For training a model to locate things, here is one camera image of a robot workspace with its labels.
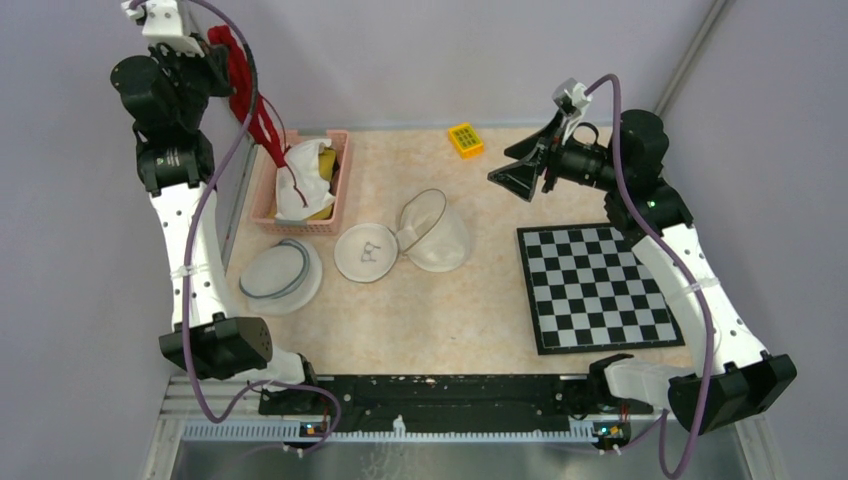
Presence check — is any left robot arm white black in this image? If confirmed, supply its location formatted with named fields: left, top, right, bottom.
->
left=110, top=42, right=321, bottom=414

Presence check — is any aluminium front rail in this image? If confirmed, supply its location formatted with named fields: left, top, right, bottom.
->
left=158, top=374, right=763, bottom=444

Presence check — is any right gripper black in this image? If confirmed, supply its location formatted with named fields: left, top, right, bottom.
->
left=487, top=108, right=625, bottom=202

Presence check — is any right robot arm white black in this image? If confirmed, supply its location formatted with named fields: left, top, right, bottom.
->
left=488, top=109, right=797, bottom=435

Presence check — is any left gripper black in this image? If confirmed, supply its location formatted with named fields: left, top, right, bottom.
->
left=145, top=31, right=234, bottom=130

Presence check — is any white bra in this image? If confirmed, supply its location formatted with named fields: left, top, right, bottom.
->
left=274, top=137, right=337, bottom=222

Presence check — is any black white checkerboard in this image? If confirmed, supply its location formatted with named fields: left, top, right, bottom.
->
left=516, top=224, right=684, bottom=355

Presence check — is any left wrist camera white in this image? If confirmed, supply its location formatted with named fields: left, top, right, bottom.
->
left=121, top=0, right=205, bottom=57

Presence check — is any pink plastic basket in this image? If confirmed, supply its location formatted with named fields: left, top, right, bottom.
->
left=249, top=130, right=352, bottom=235

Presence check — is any yellow toy brick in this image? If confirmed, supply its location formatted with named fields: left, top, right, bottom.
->
left=448, top=122, right=485, bottom=159

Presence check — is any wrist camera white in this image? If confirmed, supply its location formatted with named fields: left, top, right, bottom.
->
left=552, top=78, right=593, bottom=130
left=121, top=0, right=205, bottom=57

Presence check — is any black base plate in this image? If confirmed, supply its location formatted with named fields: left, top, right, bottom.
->
left=257, top=374, right=621, bottom=435

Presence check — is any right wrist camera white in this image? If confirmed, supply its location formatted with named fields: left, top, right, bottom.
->
left=552, top=78, right=593, bottom=130

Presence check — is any red bra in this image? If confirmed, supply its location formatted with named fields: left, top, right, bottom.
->
left=207, top=25, right=294, bottom=175

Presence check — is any yellow bra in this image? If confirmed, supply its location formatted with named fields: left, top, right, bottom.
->
left=268, top=146, right=340, bottom=222

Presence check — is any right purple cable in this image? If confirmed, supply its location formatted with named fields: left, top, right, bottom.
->
left=582, top=72, right=718, bottom=480

